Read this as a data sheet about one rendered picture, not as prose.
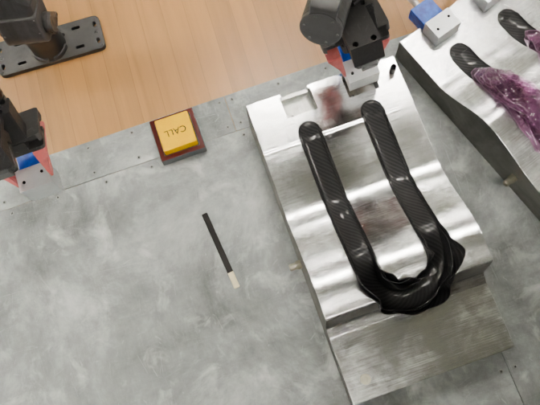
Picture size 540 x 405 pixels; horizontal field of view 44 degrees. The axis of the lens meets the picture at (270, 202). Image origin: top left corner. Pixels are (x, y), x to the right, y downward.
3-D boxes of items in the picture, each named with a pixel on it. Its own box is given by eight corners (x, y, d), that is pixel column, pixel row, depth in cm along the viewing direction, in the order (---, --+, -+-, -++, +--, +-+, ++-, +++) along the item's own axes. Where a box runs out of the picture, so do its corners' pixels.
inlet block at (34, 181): (13, 128, 108) (-2, 116, 103) (42, 118, 109) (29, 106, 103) (34, 202, 105) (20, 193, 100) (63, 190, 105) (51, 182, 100)
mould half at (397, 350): (249, 125, 117) (243, 94, 104) (386, 79, 119) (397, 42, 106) (350, 403, 105) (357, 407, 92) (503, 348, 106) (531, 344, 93)
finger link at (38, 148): (67, 182, 100) (38, 137, 93) (22, 198, 99) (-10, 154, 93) (64, 153, 104) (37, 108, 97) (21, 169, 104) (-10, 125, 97)
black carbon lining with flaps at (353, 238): (292, 130, 109) (292, 108, 100) (383, 100, 110) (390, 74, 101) (369, 333, 101) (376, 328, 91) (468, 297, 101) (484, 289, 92)
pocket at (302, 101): (278, 103, 113) (277, 94, 109) (308, 93, 113) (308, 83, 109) (287, 127, 111) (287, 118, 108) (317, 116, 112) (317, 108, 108)
